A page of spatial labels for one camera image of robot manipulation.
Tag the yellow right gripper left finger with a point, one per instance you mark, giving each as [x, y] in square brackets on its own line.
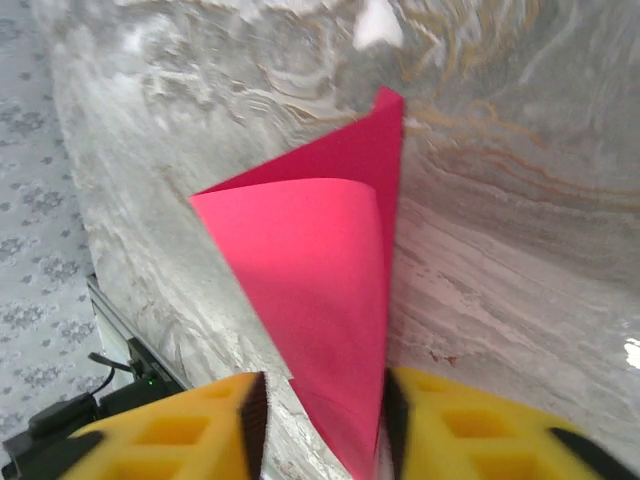
[175, 440]

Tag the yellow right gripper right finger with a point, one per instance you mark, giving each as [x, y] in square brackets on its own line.
[475, 440]

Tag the pink paper sheet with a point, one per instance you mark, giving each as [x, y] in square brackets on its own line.
[310, 250]

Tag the black electronics box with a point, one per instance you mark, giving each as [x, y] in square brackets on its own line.
[50, 425]

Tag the aluminium table frame rail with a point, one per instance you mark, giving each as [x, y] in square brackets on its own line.
[120, 325]

